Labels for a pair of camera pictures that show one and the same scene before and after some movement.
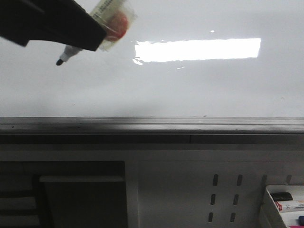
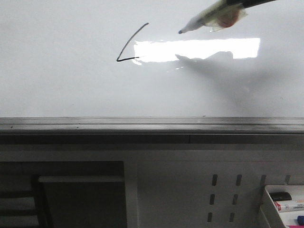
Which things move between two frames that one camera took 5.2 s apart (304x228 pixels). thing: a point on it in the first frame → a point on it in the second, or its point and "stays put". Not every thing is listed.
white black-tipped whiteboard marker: (116, 16) → (220, 14)
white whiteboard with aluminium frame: (186, 72) stays put
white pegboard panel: (186, 185) stays put
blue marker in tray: (301, 220) stays put
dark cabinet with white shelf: (63, 194) stays put
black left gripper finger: (64, 22) → (248, 3)
